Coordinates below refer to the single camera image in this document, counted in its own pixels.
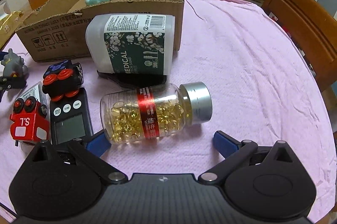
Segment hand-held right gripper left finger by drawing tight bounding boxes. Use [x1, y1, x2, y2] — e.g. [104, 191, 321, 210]
[25, 131, 128, 185]

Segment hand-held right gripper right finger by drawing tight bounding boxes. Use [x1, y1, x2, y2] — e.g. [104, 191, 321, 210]
[197, 131, 294, 185]

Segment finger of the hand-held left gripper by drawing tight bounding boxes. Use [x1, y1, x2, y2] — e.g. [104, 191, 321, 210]
[0, 76, 13, 103]

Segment grey toy figure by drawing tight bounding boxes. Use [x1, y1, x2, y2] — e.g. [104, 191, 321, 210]
[0, 48, 28, 82]

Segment white card packet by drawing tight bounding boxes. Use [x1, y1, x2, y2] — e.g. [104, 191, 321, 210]
[20, 82, 50, 109]

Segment black digital timer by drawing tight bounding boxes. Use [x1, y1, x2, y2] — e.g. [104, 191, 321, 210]
[49, 87, 95, 145]

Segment capsule bottle with silver cap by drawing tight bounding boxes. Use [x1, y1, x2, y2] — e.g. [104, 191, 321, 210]
[100, 81, 213, 145]

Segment red toy train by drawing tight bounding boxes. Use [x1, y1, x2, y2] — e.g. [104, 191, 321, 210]
[10, 98, 50, 147]

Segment black toy car red wheels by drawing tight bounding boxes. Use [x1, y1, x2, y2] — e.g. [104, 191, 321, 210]
[42, 62, 83, 102]

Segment brown cardboard box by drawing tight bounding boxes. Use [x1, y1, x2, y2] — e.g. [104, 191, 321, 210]
[16, 0, 185, 63]

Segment cotton swab box green label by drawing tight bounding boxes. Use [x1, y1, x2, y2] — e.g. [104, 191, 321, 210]
[85, 14, 176, 76]

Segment gold foil bag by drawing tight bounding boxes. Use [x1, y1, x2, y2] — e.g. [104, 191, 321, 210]
[0, 10, 29, 48]

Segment black flat object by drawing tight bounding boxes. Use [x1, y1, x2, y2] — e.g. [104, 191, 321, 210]
[97, 70, 169, 89]

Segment pink cloth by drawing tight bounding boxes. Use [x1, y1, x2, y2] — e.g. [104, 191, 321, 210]
[0, 0, 337, 224]

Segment wooden chair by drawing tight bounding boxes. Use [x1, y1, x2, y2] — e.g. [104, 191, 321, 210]
[262, 0, 337, 93]

